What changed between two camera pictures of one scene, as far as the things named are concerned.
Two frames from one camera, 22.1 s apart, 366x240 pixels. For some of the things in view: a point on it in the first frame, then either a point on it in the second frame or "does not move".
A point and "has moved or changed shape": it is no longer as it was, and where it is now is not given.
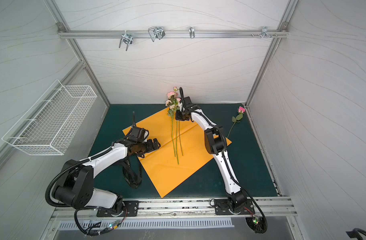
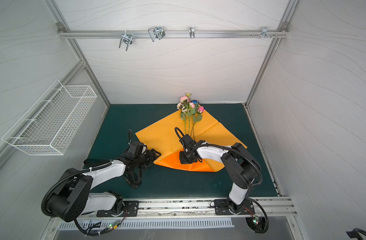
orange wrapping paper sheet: (183, 149) has moved or changed shape
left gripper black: (151, 147) → (151, 158)
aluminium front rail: (282, 210) does not move
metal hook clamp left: (127, 39) does not move
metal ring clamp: (192, 32) does not move
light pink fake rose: (173, 102) has moved or changed shape
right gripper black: (185, 106) → (187, 156)
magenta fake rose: (241, 110) has moved or changed shape
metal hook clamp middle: (156, 32) does not move
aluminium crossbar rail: (72, 34) does not move
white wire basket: (49, 126) does not move
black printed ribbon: (135, 182) does not move
